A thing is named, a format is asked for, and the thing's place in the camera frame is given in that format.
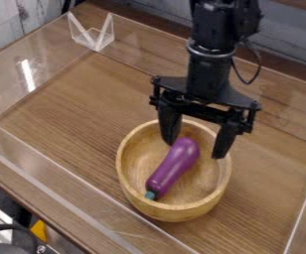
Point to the yellow label on equipment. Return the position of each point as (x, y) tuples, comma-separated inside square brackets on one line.
[(40, 230)]

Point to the clear acrylic corner bracket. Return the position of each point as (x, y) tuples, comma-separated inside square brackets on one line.
[(93, 38)]

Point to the clear acrylic tray wall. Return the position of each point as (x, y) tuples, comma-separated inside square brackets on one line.
[(97, 222)]

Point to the purple toy eggplant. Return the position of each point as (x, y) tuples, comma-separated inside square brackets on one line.
[(179, 161)]

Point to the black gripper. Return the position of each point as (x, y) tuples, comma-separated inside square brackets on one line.
[(204, 95)]

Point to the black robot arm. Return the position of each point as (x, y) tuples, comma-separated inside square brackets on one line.
[(223, 25)]

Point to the brown wooden bowl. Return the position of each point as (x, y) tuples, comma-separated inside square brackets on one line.
[(199, 189)]

